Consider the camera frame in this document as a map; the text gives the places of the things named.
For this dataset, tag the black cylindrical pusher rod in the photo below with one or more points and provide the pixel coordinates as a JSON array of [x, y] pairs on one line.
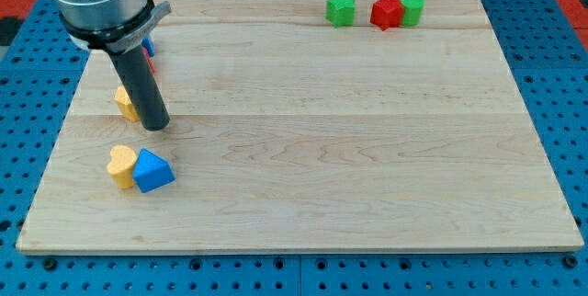
[[137, 78]]

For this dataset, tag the yellow hexagon block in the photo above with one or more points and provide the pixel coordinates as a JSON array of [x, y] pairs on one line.
[[124, 104]]

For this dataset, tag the red block behind arm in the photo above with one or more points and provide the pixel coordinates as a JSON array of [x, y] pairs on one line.
[[149, 60]]

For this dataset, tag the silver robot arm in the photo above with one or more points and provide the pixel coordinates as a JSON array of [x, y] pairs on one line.
[[118, 27]]

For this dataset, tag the blue block behind arm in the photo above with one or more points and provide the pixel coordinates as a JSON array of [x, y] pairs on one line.
[[147, 44]]

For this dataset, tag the yellow heart block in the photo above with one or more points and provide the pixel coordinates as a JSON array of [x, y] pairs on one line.
[[121, 165]]

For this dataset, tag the blue triangle block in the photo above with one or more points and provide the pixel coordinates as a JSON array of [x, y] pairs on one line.
[[151, 172]]

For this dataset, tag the wooden board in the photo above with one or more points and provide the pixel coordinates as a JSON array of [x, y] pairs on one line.
[[288, 135]]

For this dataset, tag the green star block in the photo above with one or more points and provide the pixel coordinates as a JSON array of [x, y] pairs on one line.
[[340, 13]]

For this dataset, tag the red star block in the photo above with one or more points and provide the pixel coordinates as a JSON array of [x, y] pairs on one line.
[[387, 14]]

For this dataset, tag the green cylinder block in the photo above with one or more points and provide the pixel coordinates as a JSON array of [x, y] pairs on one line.
[[412, 12]]

